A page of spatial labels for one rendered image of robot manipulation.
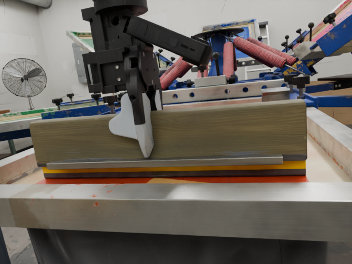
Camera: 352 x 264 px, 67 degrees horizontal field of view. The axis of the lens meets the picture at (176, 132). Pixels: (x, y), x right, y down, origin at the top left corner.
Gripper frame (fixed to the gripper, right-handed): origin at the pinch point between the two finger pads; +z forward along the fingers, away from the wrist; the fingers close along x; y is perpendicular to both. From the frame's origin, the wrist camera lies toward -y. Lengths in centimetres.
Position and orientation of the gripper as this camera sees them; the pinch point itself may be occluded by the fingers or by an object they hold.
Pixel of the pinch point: (155, 144)
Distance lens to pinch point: 39.7
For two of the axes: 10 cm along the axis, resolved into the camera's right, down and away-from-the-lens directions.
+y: -9.6, 0.6, 2.6
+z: 1.2, 9.7, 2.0
